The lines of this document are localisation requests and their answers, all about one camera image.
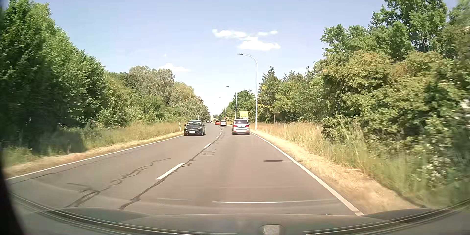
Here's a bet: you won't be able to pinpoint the row of trees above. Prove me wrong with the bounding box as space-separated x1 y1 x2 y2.
0 0 211 151
220 0 470 206

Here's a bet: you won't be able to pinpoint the tall curved lamp post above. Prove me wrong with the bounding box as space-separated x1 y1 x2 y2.
237 53 259 130

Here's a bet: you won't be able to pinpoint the grey asphalt road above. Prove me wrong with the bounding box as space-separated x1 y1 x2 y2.
7 122 364 216

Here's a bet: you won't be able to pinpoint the road markings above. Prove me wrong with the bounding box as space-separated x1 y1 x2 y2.
7 127 364 216

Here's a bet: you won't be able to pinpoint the silver car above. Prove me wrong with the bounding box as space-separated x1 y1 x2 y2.
231 118 250 135

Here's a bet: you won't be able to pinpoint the black car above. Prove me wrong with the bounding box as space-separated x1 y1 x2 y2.
184 120 206 137

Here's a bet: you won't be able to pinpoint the dry grass verge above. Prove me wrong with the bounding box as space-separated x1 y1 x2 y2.
251 122 470 214
2 121 186 178

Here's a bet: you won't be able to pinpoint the car's own bonnet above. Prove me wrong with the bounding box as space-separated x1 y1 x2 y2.
11 198 470 235

